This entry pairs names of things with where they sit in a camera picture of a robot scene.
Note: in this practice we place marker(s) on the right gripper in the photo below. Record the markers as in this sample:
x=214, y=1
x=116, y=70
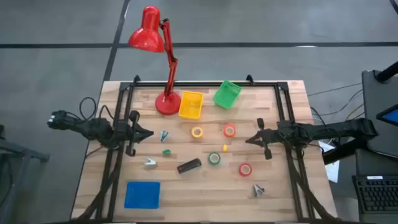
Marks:
x=270, y=137

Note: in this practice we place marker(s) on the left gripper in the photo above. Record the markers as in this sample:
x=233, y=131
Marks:
x=132, y=132

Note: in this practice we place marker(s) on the blue staple remover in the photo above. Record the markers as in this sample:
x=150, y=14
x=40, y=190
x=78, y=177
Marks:
x=163, y=135

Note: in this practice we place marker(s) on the white staple remover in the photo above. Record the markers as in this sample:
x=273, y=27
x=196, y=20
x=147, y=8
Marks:
x=150, y=162

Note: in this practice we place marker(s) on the small green stapler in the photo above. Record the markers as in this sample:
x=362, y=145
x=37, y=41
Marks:
x=166, y=152

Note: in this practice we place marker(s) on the small yellow stapler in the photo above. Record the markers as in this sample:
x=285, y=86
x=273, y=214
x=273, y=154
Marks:
x=225, y=148

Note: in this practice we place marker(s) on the red tape roll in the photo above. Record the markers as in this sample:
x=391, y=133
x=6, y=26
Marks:
x=240, y=170

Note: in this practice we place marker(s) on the orange tape roll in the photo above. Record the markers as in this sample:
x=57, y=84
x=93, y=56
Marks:
x=224, y=131

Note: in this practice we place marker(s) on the yellow tape roll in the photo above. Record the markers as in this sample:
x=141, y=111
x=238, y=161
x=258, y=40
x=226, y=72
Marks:
x=192, y=132

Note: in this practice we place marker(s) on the grey staple remover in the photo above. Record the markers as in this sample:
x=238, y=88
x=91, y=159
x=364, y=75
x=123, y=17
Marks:
x=257, y=190

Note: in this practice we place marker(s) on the green tape roll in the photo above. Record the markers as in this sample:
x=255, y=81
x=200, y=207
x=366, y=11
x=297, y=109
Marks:
x=209, y=158

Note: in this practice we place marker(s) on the black stapler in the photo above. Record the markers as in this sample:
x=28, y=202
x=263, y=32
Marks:
x=189, y=165

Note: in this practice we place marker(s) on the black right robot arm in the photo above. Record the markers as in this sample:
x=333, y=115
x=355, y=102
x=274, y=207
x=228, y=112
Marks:
x=326, y=129

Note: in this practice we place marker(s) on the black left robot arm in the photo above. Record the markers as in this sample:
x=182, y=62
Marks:
x=93, y=129

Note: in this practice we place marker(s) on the yellow plastic basket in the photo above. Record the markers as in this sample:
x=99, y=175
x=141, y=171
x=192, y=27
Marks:
x=190, y=105

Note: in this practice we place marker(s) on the green plastic basket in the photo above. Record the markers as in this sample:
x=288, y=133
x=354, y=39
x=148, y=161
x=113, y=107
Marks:
x=227, y=95

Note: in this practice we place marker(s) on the blue plastic basket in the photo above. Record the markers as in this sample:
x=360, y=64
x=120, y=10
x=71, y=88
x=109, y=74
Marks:
x=142, y=194

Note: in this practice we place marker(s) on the white paper sheet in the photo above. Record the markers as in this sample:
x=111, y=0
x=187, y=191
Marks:
x=332, y=171

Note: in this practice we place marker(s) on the black support beam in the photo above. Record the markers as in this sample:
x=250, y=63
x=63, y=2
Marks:
x=339, y=154

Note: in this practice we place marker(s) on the red desk lamp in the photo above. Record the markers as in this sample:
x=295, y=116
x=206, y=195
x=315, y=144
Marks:
x=146, y=31

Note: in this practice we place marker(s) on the grey cart top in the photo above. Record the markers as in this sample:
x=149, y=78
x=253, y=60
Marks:
x=373, y=99

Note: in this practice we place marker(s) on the grey metal stand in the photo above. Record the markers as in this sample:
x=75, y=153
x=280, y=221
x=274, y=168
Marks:
x=18, y=154

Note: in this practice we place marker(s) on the black computer keyboard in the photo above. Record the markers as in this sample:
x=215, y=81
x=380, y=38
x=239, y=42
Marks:
x=377, y=194

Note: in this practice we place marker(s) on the laptop with blue screen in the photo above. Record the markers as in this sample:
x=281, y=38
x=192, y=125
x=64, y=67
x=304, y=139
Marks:
x=390, y=116

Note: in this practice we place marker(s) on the black pole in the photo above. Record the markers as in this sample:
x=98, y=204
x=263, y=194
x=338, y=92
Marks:
x=387, y=73

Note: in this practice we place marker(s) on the black metal rig frame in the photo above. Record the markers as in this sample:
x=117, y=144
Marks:
x=202, y=84

